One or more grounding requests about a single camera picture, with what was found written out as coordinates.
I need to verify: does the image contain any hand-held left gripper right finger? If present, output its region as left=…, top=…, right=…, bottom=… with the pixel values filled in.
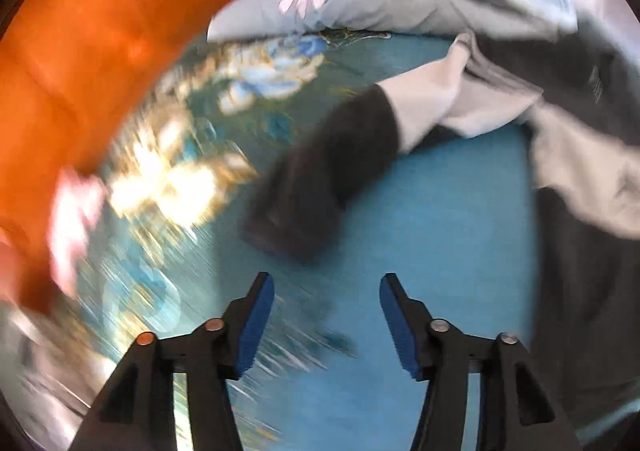
left=379, top=273, right=584, bottom=451

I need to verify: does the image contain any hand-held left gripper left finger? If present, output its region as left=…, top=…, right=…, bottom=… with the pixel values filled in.
left=66, top=271, right=275, bottom=451

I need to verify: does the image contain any grey and black sweatshirt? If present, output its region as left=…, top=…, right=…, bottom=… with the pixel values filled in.
left=242, top=0, right=640, bottom=432

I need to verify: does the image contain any blue floral bed sheet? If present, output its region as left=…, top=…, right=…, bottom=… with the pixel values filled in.
left=47, top=27, right=541, bottom=451

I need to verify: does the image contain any pink cloth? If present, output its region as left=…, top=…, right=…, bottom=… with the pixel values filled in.
left=46, top=168, right=108, bottom=299

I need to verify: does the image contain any orange wooden headboard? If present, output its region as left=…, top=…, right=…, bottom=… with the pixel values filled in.
left=0, top=0, right=261, bottom=314

